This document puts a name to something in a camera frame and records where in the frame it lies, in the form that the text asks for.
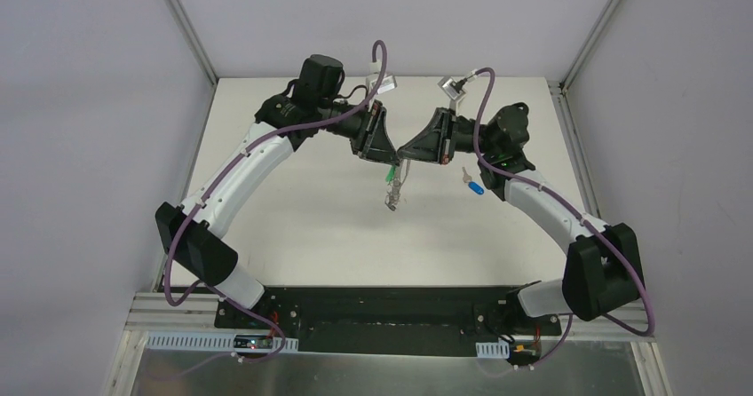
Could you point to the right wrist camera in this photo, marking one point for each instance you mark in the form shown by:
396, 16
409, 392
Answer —
453, 88

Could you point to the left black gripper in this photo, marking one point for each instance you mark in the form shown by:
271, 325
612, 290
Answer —
369, 129

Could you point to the green tagged key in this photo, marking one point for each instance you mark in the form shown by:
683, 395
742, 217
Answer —
390, 175

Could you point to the blue tagged key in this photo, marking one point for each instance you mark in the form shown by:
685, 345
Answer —
471, 184

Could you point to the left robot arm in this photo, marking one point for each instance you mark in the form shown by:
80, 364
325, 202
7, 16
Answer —
192, 233

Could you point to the aluminium frame rail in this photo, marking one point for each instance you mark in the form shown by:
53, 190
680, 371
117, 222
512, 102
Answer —
150, 311

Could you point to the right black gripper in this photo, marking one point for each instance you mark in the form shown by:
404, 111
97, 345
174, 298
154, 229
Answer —
443, 136

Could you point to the keyring with keys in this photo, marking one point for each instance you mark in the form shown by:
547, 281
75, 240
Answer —
393, 192

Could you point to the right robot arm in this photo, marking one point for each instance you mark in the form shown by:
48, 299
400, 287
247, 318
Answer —
603, 270

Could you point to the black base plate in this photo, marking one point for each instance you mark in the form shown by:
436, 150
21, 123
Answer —
419, 321

